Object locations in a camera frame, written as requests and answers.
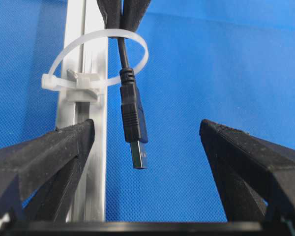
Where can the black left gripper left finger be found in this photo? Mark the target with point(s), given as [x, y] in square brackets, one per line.
[38, 178]

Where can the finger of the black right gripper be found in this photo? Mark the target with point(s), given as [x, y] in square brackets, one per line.
[111, 13]
[132, 13]

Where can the white zip tie loop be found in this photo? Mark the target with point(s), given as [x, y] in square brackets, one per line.
[88, 85]

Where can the blue table cloth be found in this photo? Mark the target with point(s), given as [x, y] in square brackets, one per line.
[229, 61]

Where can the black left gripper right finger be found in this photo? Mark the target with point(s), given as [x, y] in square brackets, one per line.
[255, 178]

